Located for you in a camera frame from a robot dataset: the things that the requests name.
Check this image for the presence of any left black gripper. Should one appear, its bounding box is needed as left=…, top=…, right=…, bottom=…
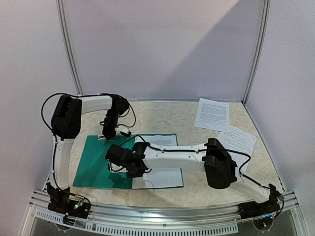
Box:
left=103, top=111, right=121, bottom=141

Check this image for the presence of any folder cover metal clip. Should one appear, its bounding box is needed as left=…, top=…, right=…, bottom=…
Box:
left=97, top=135, right=116, bottom=141

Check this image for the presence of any printed paper sheet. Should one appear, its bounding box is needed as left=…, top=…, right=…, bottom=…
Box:
left=194, top=98, right=230, bottom=133
left=132, top=134, right=184, bottom=190
left=218, top=126, right=256, bottom=155

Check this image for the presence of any green file folder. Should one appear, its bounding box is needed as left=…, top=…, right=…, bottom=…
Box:
left=72, top=135, right=141, bottom=190

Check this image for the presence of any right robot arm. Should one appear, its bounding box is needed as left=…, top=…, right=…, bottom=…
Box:
left=105, top=138, right=277, bottom=214

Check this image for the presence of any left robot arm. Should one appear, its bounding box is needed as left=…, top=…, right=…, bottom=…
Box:
left=47, top=93, right=131, bottom=213

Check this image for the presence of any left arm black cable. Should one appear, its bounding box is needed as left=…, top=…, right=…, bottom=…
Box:
left=40, top=92, right=136, bottom=182

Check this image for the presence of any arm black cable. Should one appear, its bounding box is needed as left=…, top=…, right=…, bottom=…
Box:
left=40, top=92, right=136, bottom=182
left=118, top=134, right=286, bottom=200

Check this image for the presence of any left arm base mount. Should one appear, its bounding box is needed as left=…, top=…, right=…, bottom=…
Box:
left=48, top=191, right=91, bottom=219

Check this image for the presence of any aluminium front rail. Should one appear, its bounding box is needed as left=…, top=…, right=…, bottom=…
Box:
left=22, top=191, right=306, bottom=236

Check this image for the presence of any left aluminium frame post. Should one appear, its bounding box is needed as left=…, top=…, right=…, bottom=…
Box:
left=56, top=0, right=84, bottom=95

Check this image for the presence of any aluminium frame post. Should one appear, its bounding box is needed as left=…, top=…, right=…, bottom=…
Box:
left=56, top=0, right=84, bottom=95
left=242, top=0, right=271, bottom=107

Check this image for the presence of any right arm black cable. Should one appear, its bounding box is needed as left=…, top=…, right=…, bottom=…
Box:
left=118, top=134, right=286, bottom=200

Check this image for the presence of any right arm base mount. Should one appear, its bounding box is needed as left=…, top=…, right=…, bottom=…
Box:
left=238, top=196, right=284, bottom=219

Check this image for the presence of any right aluminium frame post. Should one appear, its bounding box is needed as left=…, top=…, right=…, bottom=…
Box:
left=242, top=0, right=271, bottom=107

